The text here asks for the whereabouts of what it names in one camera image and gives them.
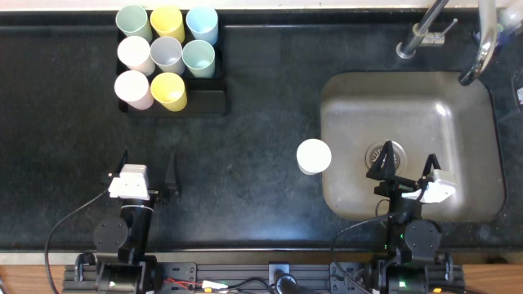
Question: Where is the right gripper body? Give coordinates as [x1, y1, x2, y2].
[373, 176, 422, 199]

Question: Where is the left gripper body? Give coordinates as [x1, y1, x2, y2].
[147, 185, 181, 205]

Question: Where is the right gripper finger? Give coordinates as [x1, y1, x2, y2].
[365, 140, 398, 181]
[421, 153, 443, 178]

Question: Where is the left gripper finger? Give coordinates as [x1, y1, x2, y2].
[163, 151, 180, 192]
[115, 149, 130, 173]

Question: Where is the pink cup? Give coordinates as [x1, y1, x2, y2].
[114, 69, 155, 111]

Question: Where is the yellow cup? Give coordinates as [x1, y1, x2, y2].
[150, 72, 189, 113]
[149, 5, 186, 44]

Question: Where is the steel sink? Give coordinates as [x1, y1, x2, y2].
[320, 71, 507, 224]

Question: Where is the white cup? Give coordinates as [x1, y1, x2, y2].
[116, 35, 157, 78]
[296, 138, 333, 176]

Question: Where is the black tray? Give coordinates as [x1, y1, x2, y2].
[115, 10, 229, 118]

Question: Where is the grey cup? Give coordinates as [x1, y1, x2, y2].
[150, 36, 186, 77]

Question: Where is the green cup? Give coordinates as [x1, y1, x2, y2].
[181, 39, 217, 79]
[115, 5, 154, 43]

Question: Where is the steel tap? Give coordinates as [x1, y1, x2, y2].
[395, 0, 500, 87]

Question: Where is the blue cup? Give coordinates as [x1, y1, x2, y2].
[185, 7, 220, 47]

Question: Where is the blue soap bottle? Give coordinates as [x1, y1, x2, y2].
[473, 2, 523, 48]

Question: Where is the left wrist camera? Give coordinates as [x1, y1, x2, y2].
[108, 163, 150, 201]

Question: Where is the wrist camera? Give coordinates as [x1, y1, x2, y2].
[402, 168, 458, 205]
[108, 163, 150, 201]

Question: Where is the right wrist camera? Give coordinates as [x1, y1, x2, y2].
[402, 168, 458, 205]

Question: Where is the black cable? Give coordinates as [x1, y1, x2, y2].
[329, 198, 409, 294]
[43, 188, 112, 294]

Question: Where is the mounting rail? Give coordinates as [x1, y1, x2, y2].
[63, 261, 467, 294]

